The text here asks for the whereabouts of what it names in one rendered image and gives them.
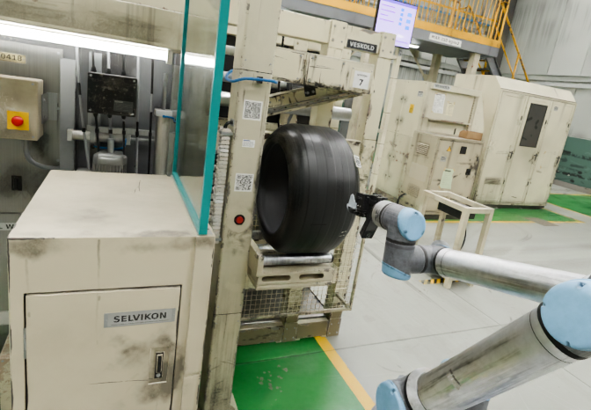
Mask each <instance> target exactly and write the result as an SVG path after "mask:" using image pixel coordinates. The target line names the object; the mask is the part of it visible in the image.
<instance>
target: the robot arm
mask: <svg viewBox="0 0 591 410"><path fill-rule="evenodd" d="M347 210H348V211H349V212H350V213H352V214H355V215H357V216H360V217H366V220H365V222H364V224H363V225H362V227H361V230H360V232H359V233H360V235H361V238H373V236H374V234H375V232H376V230H377V228H378V227H381V228H383V229H385V230H387V234H386V240H385V246H384V252H383V260H382V272H383V273H384V274H385V275H387V276H389V277H391V278H394V279H397V280H401V281H407V280H409V279H410V278H411V274H434V275H439V276H442V277H448V278H452V279H455V280H458V281H461V282H468V283H470V284H474V285H477V286H480V287H483V288H487V289H492V290H496V291H499V292H502V293H505V294H509V295H511V296H515V297H520V298H524V299H527V300H530V301H533V302H537V303H539V305H538V306H537V307H536V308H535V309H533V310H531V311H529V312H527V313H526V314H524V315H522V316H521V317H519V318H518V319H516V320H514V321H512V322H511V323H509V324H507V325H506V326H503V327H502V328H501V329H499V330H497V331H496V332H494V333H492V334H490V335H488V336H487V337H485V338H484V339H483V340H480V341H478V342H477V343H475V344H473V345H472V346H470V347H468V348H466V349H465V350H464V351H462V352H460V353H458V354H457V355H454V356H453V357H451V358H448V359H444V360H443V361H442V362H441V364H439V365H438V366H436V367H434V368H433V369H429V368H417V369H416V370H414V371H412V372H410V373H409V374H407V375H406V376H404V377H401V378H397V379H391V380H389V379H388V380H386V381H383V382H381V383H380V384H379V385H378V387H377V389H376V410H487V407H488V404H489V401H490V399H491V398H493V397H495V396H498V395H500V394H501V393H504V392H507V391H510V390H512V389H514V388H516V387H518V386H520V385H523V384H526V383H528V382H530V381H532V380H535V379H537V378H539V377H542V376H544V375H547V374H549V373H551V372H553V371H555V370H559V369H561V368H563V367H565V366H567V365H569V364H572V363H574V362H577V361H584V360H586V359H588V358H590V357H591V274H590V275H580V274H575V273H571V272H566V271H562V270H557V269H552V268H547V267H539V266H535V265H530V264H525V263H521V262H516V261H511V260H503V259H498V258H494V257H489V256H484V255H479V254H475V253H467V252H462V251H457V250H453V249H451V248H449V247H447V246H445V245H416V240H418V239H420V238H421V237H422V236H423V234H424V232H425V229H426V221H425V218H424V216H423V215H422V214H421V213H420V212H419V211H417V210H415V209H412V208H407V207H405V206H402V205H399V204H396V203H394V202H391V201H388V198H386V197H382V196H381V195H380V194H376V193H373V194H364V193H358V192H356V198H355V200H354V195H353V194H351V196H350V200H349V203H348V204H347Z"/></svg>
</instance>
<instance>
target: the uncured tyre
mask: <svg viewBox="0 0 591 410"><path fill-rule="evenodd" d="M353 154H354V152H353V150H352V149H351V147H350V145H349V144H348V142H347V140H346V139H345V137H344V136H343V135H342V134H341V133H340V132H338V131H336V130H334V129H332V128H328V127H321V126H313V125H305V124H297V123H289V124H284V125H281V126H279V127H278V128H277V129H276V130H275V131H274V132H273V133H272V134H271V135H270V136H269V137H268V138H267V139H266V141H265V143H264V145H263V151H262V158H261V165H260V173H259V185H258V192H257V197H256V214H257V219H258V223H259V228H260V231H261V234H262V236H263V238H264V239H265V241H266V242H267V243H268V244H269V245H270V246H271V247H272V248H273V249H274V250H275V251H277V252H279V253H286V254H298V253H326V252H329V251H331V250H333V249H334V248H336V247H337V246H338V245H339V244H340V243H341V242H342V241H343V239H344V238H345V237H346V235H347V234H348V232H349V231H350V230H351V228H352V226H353V224H354V220H355V218H356V215H355V214H352V213H350V212H349V211H348V210H347V204H348V203H349V200H350V196H351V194H353V195H354V200H355V198H356V192H358V193H359V192H360V174H359V168H358V167H356V165H355V162H354V155H353ZM311 224H326V225H311ZM345 230H347V233H346V235H345V237H342V238H339V235H340V233H341V232H342V231H345Z"/></svg>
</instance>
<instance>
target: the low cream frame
mask: <svg viewBox="0 0 591 410"><path fill-rule="evenodd" d="M442 196H444V197H442ZM428 197H430V198H432V199H434V200H437V201H438V202H439V203H438V208H437V209H439V210H440V211H441V213H440V216H439V220H438V224H437V227H436V231H435V234H434V242H433V243H432V244H431V245H445V246H447V247H449V248H450V246H449V244H448V243H447V242H445V241H444V240H440V239H441V233H442V229H443V225H444V222H445V218H446V215H447V214H449V215H451V216H453V217H456V218H458V219H460V223H459V226H458V229H457V233H456V239H455V243H454V246H453V250H457V251H461V249H462V247H463V244H464V241H465V239H466V226H467V223H468V219H474V217H475V215H476V214H485V219H484V222H483V225H482V229H481V232H480V235H479V239H478V244H477V248H476V251H475V254H479V255H482V253H483V251H484V247H485V242H486V238H487V235H488V231H489V229H490V225H491V221H492V219H493V213H494V209H492V208H489V207H487V206H485V205H483V204H480V203H478V202H475V201H472V200H470V199H467V198H465V197H462V196H461V195H458V194H454V193H452V192H450V191H434V190H423V193H422V196H421V201H420V208H419V212H420V213H421V214H422V215H423V216H424V215H425V211H426V206H427V200H428ZM450 198H453V199H455V200H458V201H461V202H463V203H465V204H468V205H470V206H472V207H474V208H471V207H469V206H467V205H464V204H462V203H460V202H458V201H452V200H450ZM464 233H465V236H464ZM463 237H464V241H463ZM462 243H463V244H462ZM443 278H444V279H445V281H444V284H443V287H444V288H446V289H450V287H451V283H452V281H458V280H455V279H452V278H448V277H443Z"/></svg>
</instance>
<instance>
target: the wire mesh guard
mask: <svg viewBox="0 0 591 410"><path fill-rule="evenodd" d="M365 240H366V239H365V238H362V239H361V244H357V243H356V244H344V245H347V247H348V245H352V246H353V245H361V248H356V247H355V248H351V251H352V249H355V250H356V249H360V252H359V257H356V258H358V261H357V266H356V270H355V275H354V279H353V280H354V283H351V284H353V287H352V288H350V289H352V292H347V293H351V296H350V301H349V303H350V307H349V308H346V307H345V305H341V304H340V306H344V307H341V308H333V307H335V306H330V307H332V308H331V309H328V308H327V309H323V310H313V311H296V310H291V311H292V312H285V313H279V312H278V311H272V312H278V313H275V314H269V312H265V310H264V312H262V313H268V314H267V315H259V313H255V310H257V309H251V305H254V304H248V305H250V309H251V310H254V313H253V314H258V315H257V316H250V312H249V314H243V315H249V316H247V317H245V316H243V317H241V321H246V320H254V319H263V318H281V317H290V316H299V315H308V314H317V313H327V312H336V311H351V310H352V306H353V301H354V293H355V289H356V284H357V280H358V275H359V271H360V266H361V258H362V254H363V249H364V245H365ZM354 254H356V252H354ZM345 298H346V299H347V297H345ZM293 311H295V312H293Z"/></svg>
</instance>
